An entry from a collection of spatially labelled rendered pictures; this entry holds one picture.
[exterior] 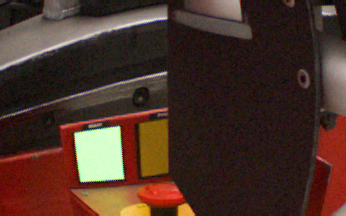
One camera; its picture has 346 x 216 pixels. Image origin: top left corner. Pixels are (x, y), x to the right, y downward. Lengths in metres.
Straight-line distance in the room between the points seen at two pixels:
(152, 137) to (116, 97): 0.17
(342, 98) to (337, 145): 0.90
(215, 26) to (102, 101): 0.59
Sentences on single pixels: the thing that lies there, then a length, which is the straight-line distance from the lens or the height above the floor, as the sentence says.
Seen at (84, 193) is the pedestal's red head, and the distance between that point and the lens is 0.93.
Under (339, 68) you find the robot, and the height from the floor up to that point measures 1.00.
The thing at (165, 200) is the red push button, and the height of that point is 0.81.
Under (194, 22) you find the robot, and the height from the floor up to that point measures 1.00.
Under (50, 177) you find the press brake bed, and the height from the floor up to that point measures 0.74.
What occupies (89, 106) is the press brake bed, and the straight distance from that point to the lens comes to 1.10.
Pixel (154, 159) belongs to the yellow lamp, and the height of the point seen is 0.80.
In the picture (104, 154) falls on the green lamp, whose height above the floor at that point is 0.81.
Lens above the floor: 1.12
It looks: 17 degrees down
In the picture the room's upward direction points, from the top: straight up
